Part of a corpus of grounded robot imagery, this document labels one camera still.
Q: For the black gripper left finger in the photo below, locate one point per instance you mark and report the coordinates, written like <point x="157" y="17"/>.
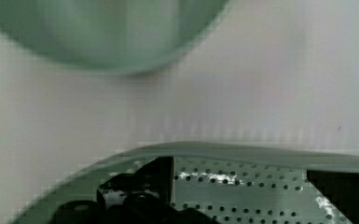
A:
<point x="143" y="197"/>

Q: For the teal round bowl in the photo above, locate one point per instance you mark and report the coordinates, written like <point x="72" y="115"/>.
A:
<point x="121" y="37"/>

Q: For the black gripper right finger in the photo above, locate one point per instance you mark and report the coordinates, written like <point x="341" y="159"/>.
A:
<point x="341" y="189"/>

